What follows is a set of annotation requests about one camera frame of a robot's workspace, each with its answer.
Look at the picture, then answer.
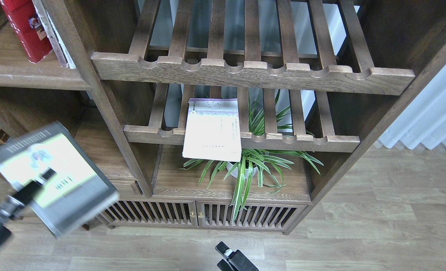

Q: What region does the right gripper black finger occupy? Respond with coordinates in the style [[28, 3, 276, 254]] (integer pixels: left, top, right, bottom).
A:
[[215, 242, 259, 271]]

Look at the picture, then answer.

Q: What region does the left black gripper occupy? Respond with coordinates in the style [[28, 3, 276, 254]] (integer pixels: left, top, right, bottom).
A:
[[0, 168, 56, 248]]

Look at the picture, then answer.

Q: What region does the yellow and black thick book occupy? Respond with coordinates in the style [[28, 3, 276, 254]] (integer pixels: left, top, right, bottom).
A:
[[0, 121, 119, 238]]

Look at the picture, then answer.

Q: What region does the pale lilac paperback book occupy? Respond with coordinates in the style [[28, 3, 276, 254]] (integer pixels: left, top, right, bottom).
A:
[[182, 98, 242, 162]]

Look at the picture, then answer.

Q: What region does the red paperback book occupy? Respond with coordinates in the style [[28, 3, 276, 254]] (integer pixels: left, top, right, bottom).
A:
[[0, 0, 52, 63]]

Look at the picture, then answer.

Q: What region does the white plant pot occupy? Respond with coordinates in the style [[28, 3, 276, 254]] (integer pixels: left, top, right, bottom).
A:
[[226, 161, 258, 179]]

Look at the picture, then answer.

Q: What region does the green spider plant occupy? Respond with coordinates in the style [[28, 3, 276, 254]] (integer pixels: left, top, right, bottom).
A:
[[179, 90, 324, 223]]

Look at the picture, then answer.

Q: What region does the upright white-spined book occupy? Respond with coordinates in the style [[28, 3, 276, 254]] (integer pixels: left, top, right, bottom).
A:
[[32, 0, 76, 69]]

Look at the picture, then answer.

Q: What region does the dark wooden bookshelf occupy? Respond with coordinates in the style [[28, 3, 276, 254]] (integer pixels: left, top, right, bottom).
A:
[[0, 0, 446, 234]]

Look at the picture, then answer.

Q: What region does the white curtain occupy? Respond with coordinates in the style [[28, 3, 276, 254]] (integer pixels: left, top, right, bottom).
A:
[[376, 65, 446, 149]]

